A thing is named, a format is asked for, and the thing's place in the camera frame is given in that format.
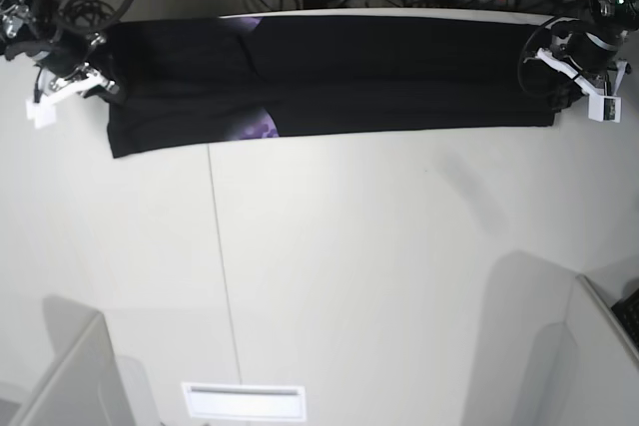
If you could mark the black keyboard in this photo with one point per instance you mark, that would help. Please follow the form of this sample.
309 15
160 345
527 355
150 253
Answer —
627 313

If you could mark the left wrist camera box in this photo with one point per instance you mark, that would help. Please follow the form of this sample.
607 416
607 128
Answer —
602 108

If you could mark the black T-shirt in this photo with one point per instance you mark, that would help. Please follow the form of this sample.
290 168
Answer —
202 81

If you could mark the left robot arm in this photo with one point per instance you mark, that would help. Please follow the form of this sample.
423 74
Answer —
603 12

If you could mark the white slotted table plate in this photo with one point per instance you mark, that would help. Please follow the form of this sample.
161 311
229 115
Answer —
251 403

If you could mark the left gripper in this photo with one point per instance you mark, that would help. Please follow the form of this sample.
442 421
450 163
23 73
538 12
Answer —
560 53

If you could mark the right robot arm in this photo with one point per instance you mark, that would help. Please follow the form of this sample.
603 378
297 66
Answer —
24 22

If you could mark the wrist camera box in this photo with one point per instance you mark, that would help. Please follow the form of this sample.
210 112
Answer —
602 108
41 114

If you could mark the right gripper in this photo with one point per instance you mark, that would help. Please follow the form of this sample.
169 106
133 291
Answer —
66 62

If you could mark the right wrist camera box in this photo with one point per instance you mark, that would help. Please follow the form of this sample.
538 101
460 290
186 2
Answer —
41 114

